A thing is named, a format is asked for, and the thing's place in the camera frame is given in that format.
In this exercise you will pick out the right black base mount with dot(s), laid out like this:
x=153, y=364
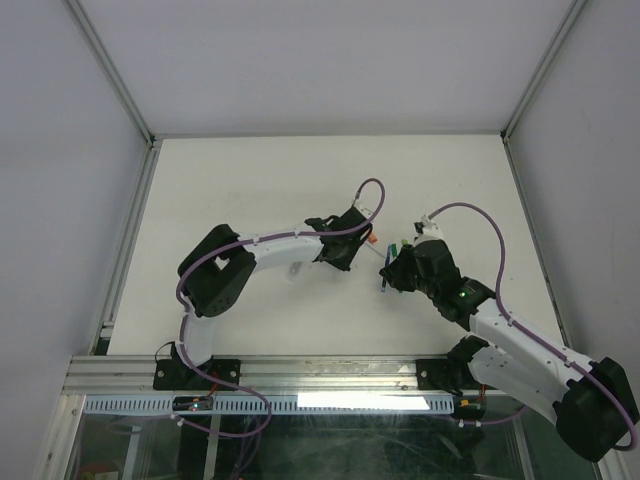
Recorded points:
x=440, y=374

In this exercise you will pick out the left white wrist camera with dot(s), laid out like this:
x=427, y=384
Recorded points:
x=363, y=210

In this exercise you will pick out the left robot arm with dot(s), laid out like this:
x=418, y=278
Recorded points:
x=214, y=274

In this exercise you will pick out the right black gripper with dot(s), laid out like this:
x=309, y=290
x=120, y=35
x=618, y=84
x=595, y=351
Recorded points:
x=393, y=273

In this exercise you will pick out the aluminium mounting rail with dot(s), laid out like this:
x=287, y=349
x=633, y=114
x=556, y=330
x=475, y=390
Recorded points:
x=147, y=374

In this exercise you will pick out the orange tip marker pen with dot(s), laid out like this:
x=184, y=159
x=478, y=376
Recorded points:
x=295, y=267

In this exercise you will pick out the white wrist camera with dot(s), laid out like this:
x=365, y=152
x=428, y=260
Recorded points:
x=426, y=230
x=363, y=210

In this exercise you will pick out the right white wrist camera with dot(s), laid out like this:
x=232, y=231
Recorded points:
x=426, y=230

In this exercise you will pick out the blue gel pen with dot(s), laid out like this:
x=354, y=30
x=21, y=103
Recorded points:
x=387, y=262

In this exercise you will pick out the white slotted cable duct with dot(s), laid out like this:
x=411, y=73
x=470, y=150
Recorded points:
x=310, y=403

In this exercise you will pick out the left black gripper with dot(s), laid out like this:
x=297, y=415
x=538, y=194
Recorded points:
x=345, y=264

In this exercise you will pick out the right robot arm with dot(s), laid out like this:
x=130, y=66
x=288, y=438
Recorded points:
x=589, y=402

